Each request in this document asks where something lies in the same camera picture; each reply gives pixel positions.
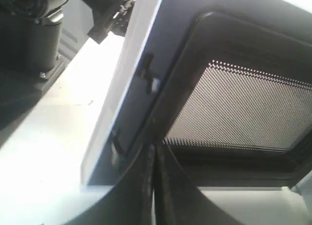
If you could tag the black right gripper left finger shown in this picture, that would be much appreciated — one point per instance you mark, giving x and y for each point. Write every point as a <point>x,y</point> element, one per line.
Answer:
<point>130,201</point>

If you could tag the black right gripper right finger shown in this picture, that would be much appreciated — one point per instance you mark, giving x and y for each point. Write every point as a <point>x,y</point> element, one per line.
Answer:
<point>206,194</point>

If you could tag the white microwave door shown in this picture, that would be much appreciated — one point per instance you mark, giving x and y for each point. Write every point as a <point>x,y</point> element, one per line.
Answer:
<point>224,85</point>

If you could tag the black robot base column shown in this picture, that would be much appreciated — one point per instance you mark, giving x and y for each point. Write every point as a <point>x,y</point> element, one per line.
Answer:
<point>29,47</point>

